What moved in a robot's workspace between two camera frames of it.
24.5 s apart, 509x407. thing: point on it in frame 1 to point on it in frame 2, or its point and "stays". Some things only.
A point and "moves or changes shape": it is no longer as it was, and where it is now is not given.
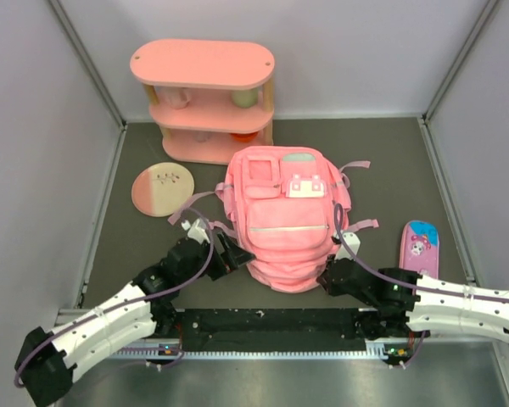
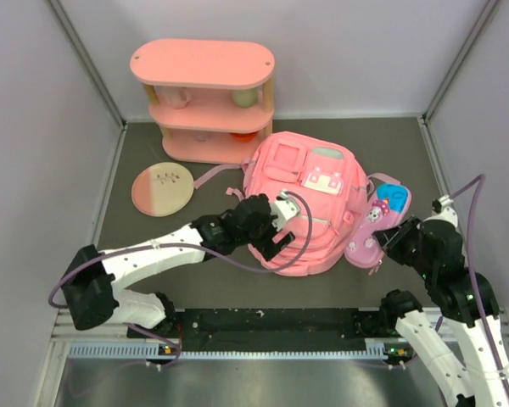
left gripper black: (232, 258) to (272, 248)
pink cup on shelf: (178, 97) stays
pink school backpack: (288, 209) moves or changes shape
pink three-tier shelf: (207, 97) stays
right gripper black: (329, 286) to (389, 238)
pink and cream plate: (159, 189) stays
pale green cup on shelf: (244, 98) stays
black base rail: (271, 329) stays
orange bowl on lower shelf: (243, 137) stays
